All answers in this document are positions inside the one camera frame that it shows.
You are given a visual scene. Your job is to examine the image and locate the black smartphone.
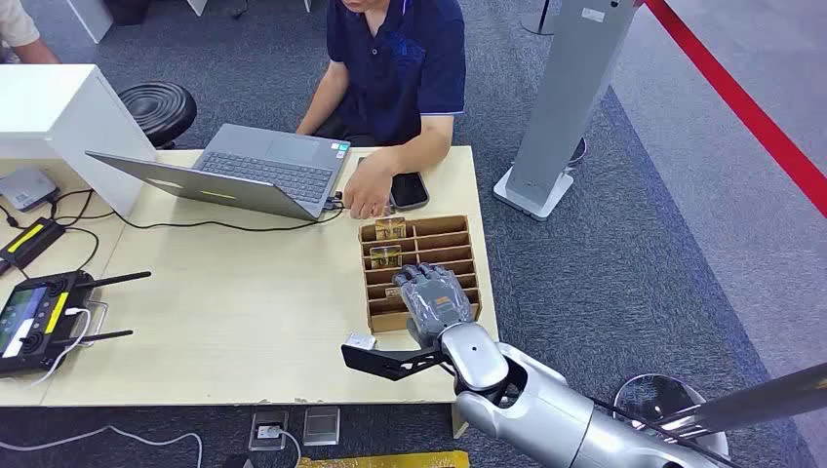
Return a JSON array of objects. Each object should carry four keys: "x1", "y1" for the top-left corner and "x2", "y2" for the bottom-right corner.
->
[{"x1": 388, "y1": 171, "x2": 432, "y2": 213}]

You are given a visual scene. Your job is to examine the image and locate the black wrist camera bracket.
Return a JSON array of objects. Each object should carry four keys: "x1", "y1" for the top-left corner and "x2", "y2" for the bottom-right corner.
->
[{"x1": 340, "y1": 343, "x2": 454, "y2": 382}]

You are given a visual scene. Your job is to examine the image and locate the person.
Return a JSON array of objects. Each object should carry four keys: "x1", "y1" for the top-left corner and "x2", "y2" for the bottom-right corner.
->
[
  {"x1": 295, "y1": 0, "x2": 468, "y2": 221},
  {"x1": 0, "y1": 0, "x2": 61, "y2": 66}
]

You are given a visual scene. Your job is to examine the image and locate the dark stanchion base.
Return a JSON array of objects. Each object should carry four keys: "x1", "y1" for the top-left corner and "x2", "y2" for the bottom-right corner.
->
[{"x1": 520, "y1": 0, "x2": 558, "y2": 37}]

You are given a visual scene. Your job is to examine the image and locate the white controller cable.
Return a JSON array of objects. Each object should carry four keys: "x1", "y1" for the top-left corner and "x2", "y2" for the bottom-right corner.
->
[{"x1": 28, "y1": 307, "x2": 93, "y2": 389}]

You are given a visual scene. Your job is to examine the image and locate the chrome stanchion pole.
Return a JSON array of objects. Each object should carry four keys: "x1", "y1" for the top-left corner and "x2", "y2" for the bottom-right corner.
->
[{"x1": 652, "y1": 361, "x2": 827, "y2": 442}]

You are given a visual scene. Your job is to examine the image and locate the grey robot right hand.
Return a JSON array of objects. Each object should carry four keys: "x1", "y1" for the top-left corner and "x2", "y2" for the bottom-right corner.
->
[{"x1": 392, "y1": 262, "x2": 476, "y2": 351}]

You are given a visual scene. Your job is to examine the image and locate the chrome stanchion base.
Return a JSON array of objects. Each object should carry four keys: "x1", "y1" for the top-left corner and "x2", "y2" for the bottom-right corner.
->
[{"x1": 611, "y1": 373, "x2": 730, "y2": 457}]

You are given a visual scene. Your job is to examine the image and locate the black round stool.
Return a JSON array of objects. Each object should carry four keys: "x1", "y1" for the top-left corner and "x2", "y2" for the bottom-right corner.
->
[{"x1": 117, "y1": 81, "x2": 199, "y2": 150}]

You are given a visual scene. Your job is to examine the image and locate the floor socket with plug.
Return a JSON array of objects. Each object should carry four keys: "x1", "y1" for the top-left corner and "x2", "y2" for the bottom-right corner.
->
[{"x1": 248, "y1": 410, "x2": 291, "y2": 452}]

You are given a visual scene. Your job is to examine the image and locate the black remote controller with antennas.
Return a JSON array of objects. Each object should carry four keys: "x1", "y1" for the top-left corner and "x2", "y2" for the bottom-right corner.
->
[{"x1": 0, "y1": 269, "x2": 154, "y2": 378}]

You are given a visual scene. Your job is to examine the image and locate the black adapter with yellow label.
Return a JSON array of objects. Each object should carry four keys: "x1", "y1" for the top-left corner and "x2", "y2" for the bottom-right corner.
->
[{"x1": 0, "y1": 217, "x2": 68, "y2": 274}]

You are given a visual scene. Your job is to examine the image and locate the black laptop cable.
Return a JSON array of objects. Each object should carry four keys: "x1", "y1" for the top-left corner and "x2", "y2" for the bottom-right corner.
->
[{"x1": 50, "y1": 188, "x2": 347, "y2": 234}]

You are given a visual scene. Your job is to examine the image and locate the white floor cable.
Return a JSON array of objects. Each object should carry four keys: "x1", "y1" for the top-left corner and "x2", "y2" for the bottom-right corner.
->
[{"x1": 0, "y1": 424, "x2": 204, "y2": 468}]

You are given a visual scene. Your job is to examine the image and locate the grey open laptop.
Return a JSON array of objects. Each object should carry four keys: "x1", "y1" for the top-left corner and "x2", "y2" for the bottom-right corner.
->
[{"x1": 85, "y1": 123, "x2": 352, "y2": 223}]

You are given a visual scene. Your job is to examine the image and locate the white cabinet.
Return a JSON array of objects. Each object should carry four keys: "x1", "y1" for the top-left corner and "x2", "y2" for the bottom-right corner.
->
[{"x1": 0, "y1": 63, "x2": 159, "y2": 219}]

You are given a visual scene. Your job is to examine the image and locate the wooden slotted card organizer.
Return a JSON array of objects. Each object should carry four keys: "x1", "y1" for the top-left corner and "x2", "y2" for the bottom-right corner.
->
[{"x1": 358, "y1": 214, "x2": 484, "y2": 335}]

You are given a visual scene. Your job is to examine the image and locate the red barrier belt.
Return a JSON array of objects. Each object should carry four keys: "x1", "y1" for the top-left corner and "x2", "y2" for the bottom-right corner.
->
[{"x1": 643, "y1": 0, "x2": 827, "y2": 220}]

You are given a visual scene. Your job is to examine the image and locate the closed floor socket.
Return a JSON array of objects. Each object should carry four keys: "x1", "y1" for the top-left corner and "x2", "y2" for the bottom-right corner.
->
[{"x1": 302, "y1": 406, "x2": 341, "y2": 448}]

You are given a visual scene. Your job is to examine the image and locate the yellow strip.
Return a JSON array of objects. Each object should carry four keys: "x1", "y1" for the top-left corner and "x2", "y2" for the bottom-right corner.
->
[{"x1": 297, "y1": 450, "x2": 472, "y2": 468}]

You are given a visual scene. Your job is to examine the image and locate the white furniture panel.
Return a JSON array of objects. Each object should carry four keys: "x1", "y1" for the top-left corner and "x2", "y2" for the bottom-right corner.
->
[{"x1": 65, "y1": 0, "x2": 115, "y2": 45}]

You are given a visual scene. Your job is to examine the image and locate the person's left hand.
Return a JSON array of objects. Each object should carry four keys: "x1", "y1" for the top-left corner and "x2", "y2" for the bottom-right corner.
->
[{"x1": 342, "y1": 162, "x2": 396, "y2": 221}]

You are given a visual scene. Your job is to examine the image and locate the grey gate pillar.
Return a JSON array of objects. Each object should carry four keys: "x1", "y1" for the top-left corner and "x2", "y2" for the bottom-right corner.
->
[{"x1": 492, "y1": 0, "x2": 642, "y2": 223}]

